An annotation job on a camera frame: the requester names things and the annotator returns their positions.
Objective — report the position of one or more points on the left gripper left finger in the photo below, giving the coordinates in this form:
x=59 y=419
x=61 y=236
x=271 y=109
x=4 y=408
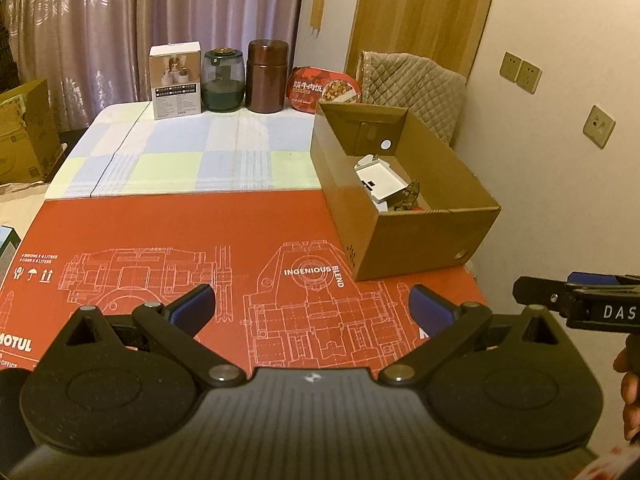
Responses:
x=170 y=332

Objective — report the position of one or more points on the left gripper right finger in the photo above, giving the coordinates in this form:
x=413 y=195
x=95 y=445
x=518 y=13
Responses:
x=451 y=330

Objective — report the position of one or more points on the white shallow plastic tray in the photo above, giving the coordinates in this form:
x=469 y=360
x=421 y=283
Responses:
x=377 y=176

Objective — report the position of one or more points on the white square night light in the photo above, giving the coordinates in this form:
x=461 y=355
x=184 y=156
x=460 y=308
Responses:
x=379 y=201

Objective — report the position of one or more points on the person's right hand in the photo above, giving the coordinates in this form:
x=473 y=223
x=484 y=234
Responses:
x=629 y=390

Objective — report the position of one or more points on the brown cardboard box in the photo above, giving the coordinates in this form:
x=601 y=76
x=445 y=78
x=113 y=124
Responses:
x=454 y=212

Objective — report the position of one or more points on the dark metal trinket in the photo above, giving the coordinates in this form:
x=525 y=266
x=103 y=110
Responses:
x=407 y=198

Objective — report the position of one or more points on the stacked cardboard boxes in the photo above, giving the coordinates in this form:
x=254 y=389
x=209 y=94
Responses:
x=29 y=143

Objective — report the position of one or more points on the beige quilted chair cover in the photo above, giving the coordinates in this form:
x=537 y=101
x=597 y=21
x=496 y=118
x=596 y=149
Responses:
x=433 y=93

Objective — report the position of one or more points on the green glass jar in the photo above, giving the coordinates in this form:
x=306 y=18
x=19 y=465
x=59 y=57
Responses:
x=223 y=79

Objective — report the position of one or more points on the white product box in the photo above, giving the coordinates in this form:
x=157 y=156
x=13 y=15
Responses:
x=175 y=79

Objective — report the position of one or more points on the red instant rice meal box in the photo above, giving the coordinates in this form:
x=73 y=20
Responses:
x=307 y=86

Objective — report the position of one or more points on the brown cylindrical canister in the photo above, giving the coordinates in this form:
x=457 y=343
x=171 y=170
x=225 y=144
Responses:
x=266 y=75

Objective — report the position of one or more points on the pink curtain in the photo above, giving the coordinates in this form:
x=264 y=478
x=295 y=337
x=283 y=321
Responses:
x=95 y=53

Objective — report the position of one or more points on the wooden door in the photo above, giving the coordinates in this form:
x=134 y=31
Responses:
x=447 y=31

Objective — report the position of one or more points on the single wall socket plate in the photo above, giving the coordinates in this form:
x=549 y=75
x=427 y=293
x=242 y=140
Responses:
x=598 y=126

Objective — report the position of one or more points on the wall socket plate pair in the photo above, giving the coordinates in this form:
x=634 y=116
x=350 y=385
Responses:
x=522 y=73

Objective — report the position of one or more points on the small wooden wall plaque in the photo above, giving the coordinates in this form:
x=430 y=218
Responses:
x=316 y=15

